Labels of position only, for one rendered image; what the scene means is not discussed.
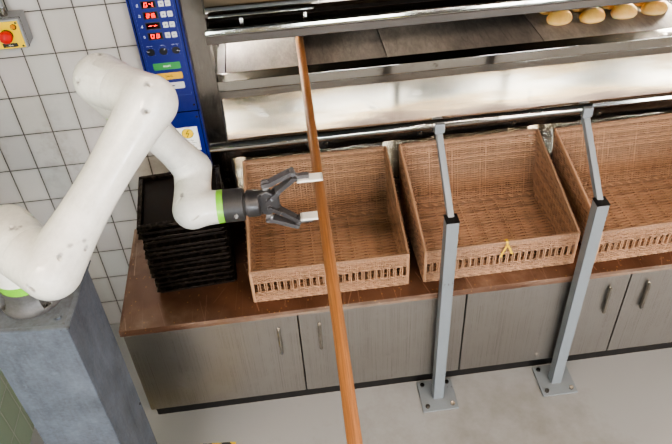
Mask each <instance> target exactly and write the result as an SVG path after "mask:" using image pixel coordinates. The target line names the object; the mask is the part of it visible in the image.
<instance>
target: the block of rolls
mask: <svg viewBox="0 0 672 444"><path fill-rule="evenodd" d="M633 4H634V5H633ZM633 4H621V5H611V6H601V7H602V8H604V9H609V10H611V12H610V14H611V17H612V18H614V19H630V18H633V17H635V16H636V14H637V8H636V6H642V7H641V13H643V14H645V15H653V16H654V15H662V14H664V13H665V12H666V11H667V10H668V5H667V3H666V2H665V1H664V0H662V1H652V2H642V3H633ZM602 8H600V7H591V8H581V9H571V11H573V12H582V13H581V14H580V16H579V20H580V22H582V23H586V24H593V23H599V22H601V21H603V20H604V18H605V12H604V10H603V9H602ZM540 14H543V15H548V16H547V23H548V24H549V25H553V26H561V25H565V24H568V23H570V21H571V20H572V14H571V12H570V11H569V10H560V11H550V12H540Z"/></svg>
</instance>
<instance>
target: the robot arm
mask: <svg viewBox="0 0 672 444"><path fill-rule="evenodd" d="M73 85H74V88H75V91H76V92H77V94H78V95H79V96H80V98H81V99H83V100H84V101H85V102H86V103H87V104H88V105H89V106H91V107H92V108H93V109H94V110H95V111H97V112H98V113H99V114H100V115H102V116H103V117H104V118H105V119H107V122H106V125H105V127H104V129H103V131H102V133H101V135H100V137H99V139H98V141H97V143H96V144H95V146H94V148H93V150H92V152H91V154H90V156H89V157H88V159H87V161H86V163H85V164H84V166H83V168H82V170H81V171H80V173H79V175H78V176H77V178H76V179H75V181H74V183H73V184H72V186H71V187H70V189H69V191H68V192H67V194H66V195H65V197H64V198H63V200H62V201H61V203H60V204H59V206H58V207H57V208H56V210H55V211H54V213H53V214H52V216H51V217H50V218H49V220H48V221H47V222H46V224H45V225H44V226H43V225H42V224H41V223H40V222H39V221H38V220H37V219H36V218H35V217H34V216H33V215H32V214H31V213H29V212H28V211H27V210H26V209H24V208H23V207H21V206H18V205H13V204H4V205H0V309H2V311H3V312H4V313H5V314H6V315H7V316H9V317H11V318H14V319H30V318H34V317H37V316H40V315H42V314H44V313H46V312H48V311H50V310H51V309H52V308H54V307H55V306H56V305H57V304H58V303H59V302H60V301H61V299H62V298H65V297H67V296H68V295H70V294H71V293H72V292H74V291H75V290H76V288H77V287H78V286H79V284H80V283H81V281H82V278H83V276H84V273H85V271H86V268H87V266H88V263H89V261H90V258H91V256H92V253H93V251H94V249H95V247H96V244H97V242H98V240H99V238H100V236H101V234H102V232H103V230H104V228H105V226H106V224H107V222H108V220H109V218H110V216H111V214H112V212H113V210H114V208H115V206H116V204H117V203H118V201H119V199H120V197H121V195H122V194H123V192H124V190H125V189H126V187H127V185H128V184H129V182H130V180H131V179H132V177H133V175H134V174H135V172H136V171H137V169H138V167H139V166H140V164H141V163H142V161H143V160H144V158H145V157H146V155H147V154H148V152H149V151H150V152H151V153H152V154H153V155H155V156H156V157H157V158H158V159H159V160H160V161H161V162H162V163H163V164H164V165H165V166H166V168H167V169H168V170H169V171H170V172H171V173H172V175H173V176H174V197H173V206H172V213H173V217H174V219H175V220H176V222H177V223H178V224H179V225H180V226H182V227H184V228H186V229H191V230H195V229H200V228H202V227H205V226H209V225H214V224H221V223H230V222H239V221H245V220H246V215H247V216H248V217H258V216H261V215H262V214H266V223H275V224H279V225H283V226H287V227H291V228H295V229H299V228H300V224H301V223H303V222H312V221H313V220H318V213H317V211H311V212H302V213H300V214H299V215H298V214H296V213H294V212H292V211H290V210H288V209H286V208H284V207H282V205H281V204H280V200H279V196H280V194H281V193H282V192H283V191H284V190H286V189H287V188H288V187H289V186H290V185H292V184H293V183H294V182H295V181H296V182H297V183H305V182H315V181H323V175H322V172H318V173H309V172H300V173H297V172H295V170H294V168H293V167H290V168H288V169H286V170H284V171H282V172H280V173H278V174H276V175H274V176H272V177H270V178H268V179H263V180H261V188H262V190H258V189H251V190H246V191H245V192H244V190H243V188H242V187H240V188H230V189H220V190H211V179H212V164H211V161H210V159H209V158H208V156H207V155H206V154H204V153H203V152H202V151H200V150H199V149H198V148H196V147H195V146H194V145H192V144H191V143H190V142H189V141H188V140H187V139H186V138H185V137H183V136H182V135H181V134H180V133H179V132H178V131H177V129H176V128H175V127H174V126H173V125H172V124H171V122H172V120H173V119H174V117H175V116H176V113H177V110H178V96H177V93H176V91H175V89H174V87H173V86H172V85H171V83H170V82H169V81H167V80H166V79H165V78H163V77H161V76H159V75H156V74H153V73H149V72H146V71H143V70H140V69H137V68H135V67H132V66H130V65H128V64H126V63H125V62H123V61H121V60H119V59H118V58H116V57H114V56H112V55H110V54H106V53H92V54H89V55H87V56H85V57H83V58H82V59H81V60H80V61H79V62H78V63H77V65H76V66H75V68H74V71H73ZM280 182H281V183H280ZM278 183H280V184H278ZM276 184H278V185H277V186H274V185H276ZM272 186H274V187H273V188H272V189H271V190H270V189H268V188H269V187H272ZM272 213H275V214H277V215H275V214H272ZM280 215H281V216H280Z"/></svg>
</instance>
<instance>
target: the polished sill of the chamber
mask: <svg viewBox="0 0 672 444"><path fill-rule="evenodd" d="M662 46H672V28H669V29H659V30H649V31H639V32H630V33H620V34H610V35H600V36H590V37H580V38H570V39H560V40H551V41H541V42H531V43H521V44H511V45H501V46H491V47H481V48H472V49H462V50H452V51H442V52H432V53H422V54H412V55H402V56H393V57H383V58H373V59H363V60H353V61H343V62H333V63H323V64H314V65H307V67H308V74H309V81H310V83H312V82H322V81H332V80H341V79H351V78H361V77H370V76H380V75H390V74H400V73H409V72H419V71H429V70H439V69H448V68H458V67H468V66H477V65H487V64H497V63H507V62H516V61H526V60H536V59H545V58H555V57H565V56H575V55H584V54H594V53H604V52H614V51H623V50H633V49H643V48H652V47H662ZM293 84H301V80H300V72H299V66H294V67H284V68H274V69H264V70H254V71H244V72H235V73H225V74H217V86H218V91H219V92H225V91H234V90H244V89H254V88H264V87H273V86H283V85H293Z"/></svg>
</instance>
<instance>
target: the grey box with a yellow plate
mask: <svg viewBox="0 0 672 444"><path fill-rule="evenodd" d="M7 13H8V15H7V16H5V17H1V16H0V33H1V32H3V31H8V32H10V33H11V34H12V36H13V41H12V42H11V43H10V44H3V43H1V42H0V50H10V49H20V48H28V47H29V46H30V43H31V41H32V39H33V36H32V33H31V30H30V28H29V25H28V22H27V19H26V16H25V14H24V11H23V10H12V11H7ZM11 24H14V25H16V27H17V28H16V30H12V29H11V28H10V25H11Z"/></svg>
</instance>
